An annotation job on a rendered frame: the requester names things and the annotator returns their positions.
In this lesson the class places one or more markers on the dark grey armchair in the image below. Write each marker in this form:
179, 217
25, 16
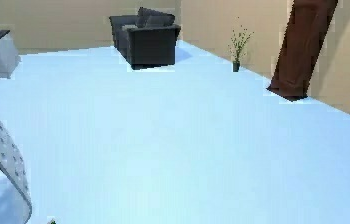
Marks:
151, 43

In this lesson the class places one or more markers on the green house plant in pot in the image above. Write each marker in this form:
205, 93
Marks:
237, 50

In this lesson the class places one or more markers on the brown wooden door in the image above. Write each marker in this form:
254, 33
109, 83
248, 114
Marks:
299, 50

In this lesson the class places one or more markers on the small green plant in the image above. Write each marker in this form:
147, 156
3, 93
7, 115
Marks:
52, 222

